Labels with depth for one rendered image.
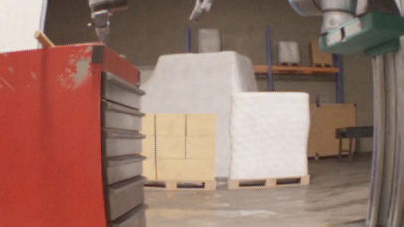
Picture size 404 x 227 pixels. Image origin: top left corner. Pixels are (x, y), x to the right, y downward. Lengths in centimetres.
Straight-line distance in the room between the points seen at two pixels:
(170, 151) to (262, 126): 127
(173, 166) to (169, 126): 54
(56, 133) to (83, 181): 15
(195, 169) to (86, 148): 726
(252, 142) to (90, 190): 746
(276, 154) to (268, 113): 58
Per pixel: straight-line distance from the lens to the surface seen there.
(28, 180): 169
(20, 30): 485
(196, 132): 885
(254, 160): 901
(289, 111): 904
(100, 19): 194
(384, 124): 229
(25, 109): 168
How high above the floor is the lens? 70
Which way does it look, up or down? 3 degrees up
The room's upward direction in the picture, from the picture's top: straight up
